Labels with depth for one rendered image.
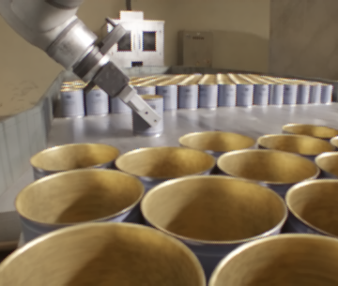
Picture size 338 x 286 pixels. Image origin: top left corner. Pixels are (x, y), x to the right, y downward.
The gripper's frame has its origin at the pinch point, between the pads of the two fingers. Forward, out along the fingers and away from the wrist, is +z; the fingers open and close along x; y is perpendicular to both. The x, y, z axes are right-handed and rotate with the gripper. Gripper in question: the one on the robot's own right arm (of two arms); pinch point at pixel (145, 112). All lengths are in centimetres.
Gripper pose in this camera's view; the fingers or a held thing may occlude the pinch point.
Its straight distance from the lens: 59.7
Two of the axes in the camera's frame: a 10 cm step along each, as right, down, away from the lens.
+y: -6.7, 7.4, -0.3
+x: 3.4, 2.7, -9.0
